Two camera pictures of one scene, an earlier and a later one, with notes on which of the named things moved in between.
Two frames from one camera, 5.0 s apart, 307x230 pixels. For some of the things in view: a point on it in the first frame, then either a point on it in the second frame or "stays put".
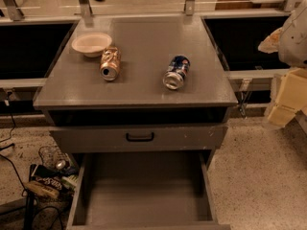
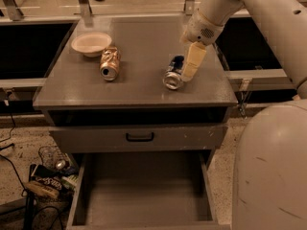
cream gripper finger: [292, 97] -> [198, 30]
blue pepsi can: [177, 71] stays put
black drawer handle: [139, 139] stays put
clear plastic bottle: [54, 157] stays put
